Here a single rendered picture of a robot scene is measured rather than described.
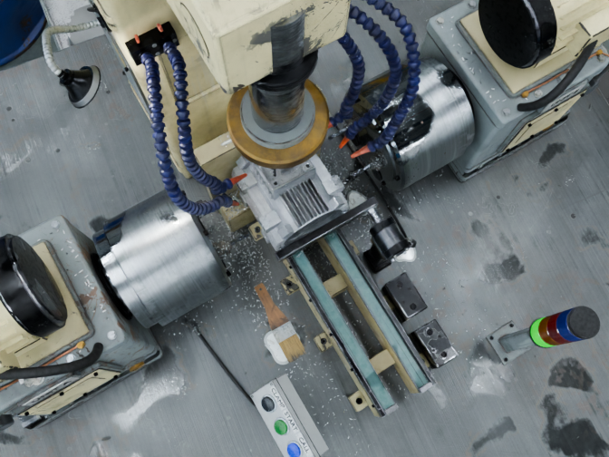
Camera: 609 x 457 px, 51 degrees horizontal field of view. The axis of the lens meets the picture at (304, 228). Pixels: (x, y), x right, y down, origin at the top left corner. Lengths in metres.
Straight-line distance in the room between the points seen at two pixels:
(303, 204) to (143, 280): 0.36
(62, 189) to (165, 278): 0.57
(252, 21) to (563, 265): 1.17
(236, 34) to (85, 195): 1.01
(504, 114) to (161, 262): 0.76
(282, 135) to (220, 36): 0.36
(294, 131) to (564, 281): 0.89
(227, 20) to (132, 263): 0.62
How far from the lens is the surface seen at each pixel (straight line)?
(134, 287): 1.26
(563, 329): 1.27
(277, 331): 1.55
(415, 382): 1.46
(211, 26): 0.77
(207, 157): 1.31
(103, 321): 1.25
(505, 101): 1.41
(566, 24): 1.34
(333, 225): 1.38
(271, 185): 1.28
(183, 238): 1.25
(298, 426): 1.27
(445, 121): 1.37
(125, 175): 1.71
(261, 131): 1.09
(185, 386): 1.57
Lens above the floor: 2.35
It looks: 75 degrees down
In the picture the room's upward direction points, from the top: 5 degrees clockwise
